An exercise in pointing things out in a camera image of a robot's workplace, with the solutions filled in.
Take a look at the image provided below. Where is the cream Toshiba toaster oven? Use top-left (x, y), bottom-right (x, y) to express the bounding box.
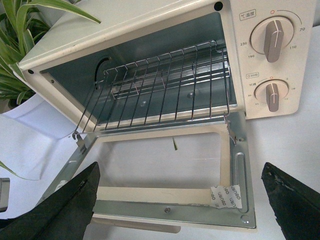
top-left (19, 0), bottom-right (317, 124)

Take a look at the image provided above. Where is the timer dial knob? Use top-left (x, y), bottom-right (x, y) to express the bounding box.
top-left (254, 79), bottom-right (289, 113)

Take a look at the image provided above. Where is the temperature dial knob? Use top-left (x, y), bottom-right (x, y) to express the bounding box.
top-left (250, 16), bottom-right (294, 63)

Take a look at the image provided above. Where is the oven door with glass window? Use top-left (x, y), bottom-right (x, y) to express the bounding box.
top-left (42, 112), bottom-right (256, 233)

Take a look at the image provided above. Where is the metal wire oven rack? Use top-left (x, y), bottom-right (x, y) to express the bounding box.
top-left (72, 40), bottom-right (232, 140)

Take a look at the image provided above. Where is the green potted plant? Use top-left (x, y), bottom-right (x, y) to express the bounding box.
top-left (0, 0), bottom-right (102, 181)

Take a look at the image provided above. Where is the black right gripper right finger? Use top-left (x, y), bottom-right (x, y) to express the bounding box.
top-left (261, 162), bottom-right (320, 240)

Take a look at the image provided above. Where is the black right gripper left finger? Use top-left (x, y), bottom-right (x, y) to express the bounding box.
top-left (0, 162), bottom-right (100, 240)

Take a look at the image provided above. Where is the small green leaf fragment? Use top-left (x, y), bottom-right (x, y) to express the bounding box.
top-left (172, 137), bottom-right (178, 151)

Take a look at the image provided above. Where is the grey metal object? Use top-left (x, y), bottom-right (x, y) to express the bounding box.
top-left (0, 177), bottom-right (10, 213)

